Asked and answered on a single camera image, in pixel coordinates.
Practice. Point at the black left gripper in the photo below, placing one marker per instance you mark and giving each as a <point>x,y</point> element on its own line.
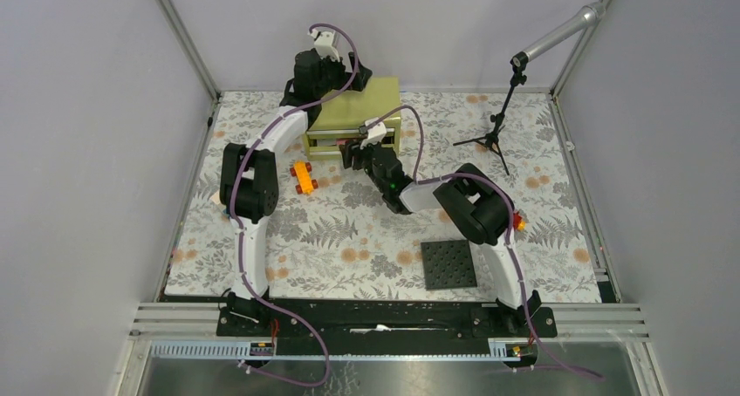
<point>342,76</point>

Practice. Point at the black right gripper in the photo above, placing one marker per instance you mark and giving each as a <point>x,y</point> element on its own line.
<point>351,150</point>

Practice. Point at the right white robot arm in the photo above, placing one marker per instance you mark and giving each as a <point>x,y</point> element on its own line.
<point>482,212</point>

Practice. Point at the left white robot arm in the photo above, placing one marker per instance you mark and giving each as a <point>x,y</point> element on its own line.
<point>249,186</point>

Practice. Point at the green drawer cabinet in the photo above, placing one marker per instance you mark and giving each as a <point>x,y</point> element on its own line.
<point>340,118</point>

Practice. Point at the yellow toy car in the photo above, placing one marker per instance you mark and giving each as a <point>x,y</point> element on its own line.
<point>302,172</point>

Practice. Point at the black perforated square plate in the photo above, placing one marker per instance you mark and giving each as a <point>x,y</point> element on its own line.
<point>448,265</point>

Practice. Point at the red yellow green toy blocks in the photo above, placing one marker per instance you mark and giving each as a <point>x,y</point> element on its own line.
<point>519,222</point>

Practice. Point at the beige toy brick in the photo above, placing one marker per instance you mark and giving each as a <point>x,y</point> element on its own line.
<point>216,199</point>

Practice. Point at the black tripod stand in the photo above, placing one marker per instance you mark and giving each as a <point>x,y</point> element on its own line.
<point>490,141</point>

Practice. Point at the silver metal pole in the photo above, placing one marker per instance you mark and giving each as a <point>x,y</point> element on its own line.
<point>587,17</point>

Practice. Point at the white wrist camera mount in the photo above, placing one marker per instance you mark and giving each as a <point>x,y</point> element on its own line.
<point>373,132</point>

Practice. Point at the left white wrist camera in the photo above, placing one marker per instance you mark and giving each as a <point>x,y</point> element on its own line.
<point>325,44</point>

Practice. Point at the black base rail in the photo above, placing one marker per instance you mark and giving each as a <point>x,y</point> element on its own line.
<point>283,317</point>

